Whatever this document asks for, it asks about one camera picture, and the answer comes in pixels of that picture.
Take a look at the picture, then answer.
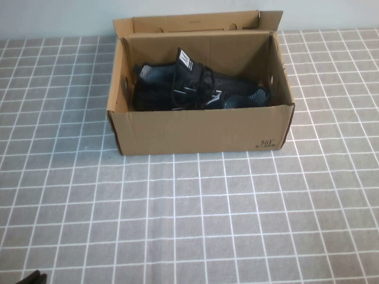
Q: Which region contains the black knit sneaker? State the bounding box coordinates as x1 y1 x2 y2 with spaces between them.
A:
134 85 272 112
132 47 258 95

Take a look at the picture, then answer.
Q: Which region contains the brown cardboard shoe box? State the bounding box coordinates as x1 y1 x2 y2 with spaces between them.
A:
106 9 296 157

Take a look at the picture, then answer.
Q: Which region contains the grey checked tablecloth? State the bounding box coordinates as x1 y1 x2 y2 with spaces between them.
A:
0 28 379 284

